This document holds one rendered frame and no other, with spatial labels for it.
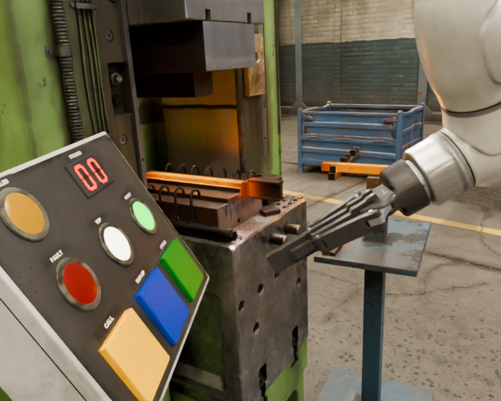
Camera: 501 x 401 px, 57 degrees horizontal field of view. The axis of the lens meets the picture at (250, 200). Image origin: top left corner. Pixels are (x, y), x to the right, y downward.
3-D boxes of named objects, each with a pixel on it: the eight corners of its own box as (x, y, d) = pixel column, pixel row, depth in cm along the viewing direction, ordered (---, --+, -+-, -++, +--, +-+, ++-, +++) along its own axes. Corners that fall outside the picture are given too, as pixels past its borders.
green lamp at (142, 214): (164, 226, 66) (161, 197, 65) (141, 238, 63) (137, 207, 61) (148, 223, 68) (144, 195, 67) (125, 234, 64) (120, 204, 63)
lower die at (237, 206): (262, 210, 119) (261, 177, 117) (219, 236, 103) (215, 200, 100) (141, 193, 140) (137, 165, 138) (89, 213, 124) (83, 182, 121)
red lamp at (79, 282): (111, 295, 47) (105, 257, 46) (74, 317, 44) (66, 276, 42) (90, 290, 49) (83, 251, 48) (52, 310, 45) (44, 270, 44)
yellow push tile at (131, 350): (171, 356, 51) (132, 305, 50) (151, 405, 44) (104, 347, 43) (159, 363, 52) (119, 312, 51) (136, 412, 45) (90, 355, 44)
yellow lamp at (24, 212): (59, 229, 46) (52, 187, 44) (16, 246, 42) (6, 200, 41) (39, 224, 47) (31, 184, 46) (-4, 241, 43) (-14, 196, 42)
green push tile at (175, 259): (204, 276, 70) (176, 236, 69) (194, 301, 63) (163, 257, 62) (195, 281, 71) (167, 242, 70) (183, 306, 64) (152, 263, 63)
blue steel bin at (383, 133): (423, 168, 521) (427, 102, 499) (399, 184, 460) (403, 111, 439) (327, 158, 590) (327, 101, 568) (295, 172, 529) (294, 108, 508)
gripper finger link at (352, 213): (386, 214, 65) (390, 216, 64) (318, 254, 67) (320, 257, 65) (373, 191, 65) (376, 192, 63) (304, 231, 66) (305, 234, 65)
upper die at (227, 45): (256, 67, 109) (254, 23, 106) (206, 71, 92) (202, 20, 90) (126, 72, 130) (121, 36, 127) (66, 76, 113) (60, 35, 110)
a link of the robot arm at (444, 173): (454, 181, 69) (418, 200, 70) (426, 128, 68) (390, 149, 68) (483, 194, 60) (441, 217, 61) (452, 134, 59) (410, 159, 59)
